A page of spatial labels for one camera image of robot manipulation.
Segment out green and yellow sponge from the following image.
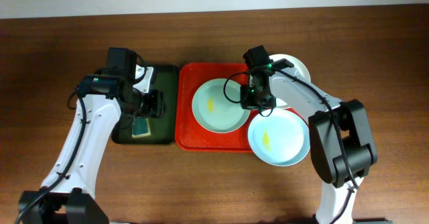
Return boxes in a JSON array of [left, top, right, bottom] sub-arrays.
[[131, 117, 151, 139]]

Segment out pale green plate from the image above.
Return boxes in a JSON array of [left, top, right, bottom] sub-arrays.
[[192, 78, 251, 133]]

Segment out light blue plate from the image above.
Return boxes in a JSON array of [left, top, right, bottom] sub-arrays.
[[247, 109, 310, 167]]

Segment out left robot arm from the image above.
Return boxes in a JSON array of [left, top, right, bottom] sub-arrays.
[[15, 68, 166, 223]]

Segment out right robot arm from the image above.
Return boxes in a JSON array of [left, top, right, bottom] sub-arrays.
[[244, 56, 378, 223]]

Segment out dark green rectangular tray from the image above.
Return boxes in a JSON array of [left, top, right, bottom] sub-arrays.
[[111, 65, 179, 145]]

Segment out red plastic tray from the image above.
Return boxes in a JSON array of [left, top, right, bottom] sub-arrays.
[[174, 62, 310, 154]]

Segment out white plate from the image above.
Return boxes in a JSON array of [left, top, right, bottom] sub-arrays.
[[249, 54, 314, 111]]

